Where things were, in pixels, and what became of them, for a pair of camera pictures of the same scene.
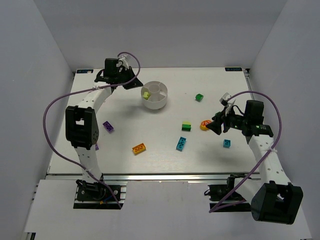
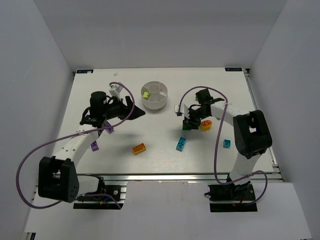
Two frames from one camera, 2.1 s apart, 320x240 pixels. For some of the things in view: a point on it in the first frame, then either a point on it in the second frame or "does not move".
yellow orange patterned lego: [203, 123] does not move
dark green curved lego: [186, 127] does not move
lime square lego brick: [146, 95] does not move
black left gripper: [125, 75] → [127, 107]
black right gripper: [224, 122] → [193, 120]
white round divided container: [154, 94] does not move
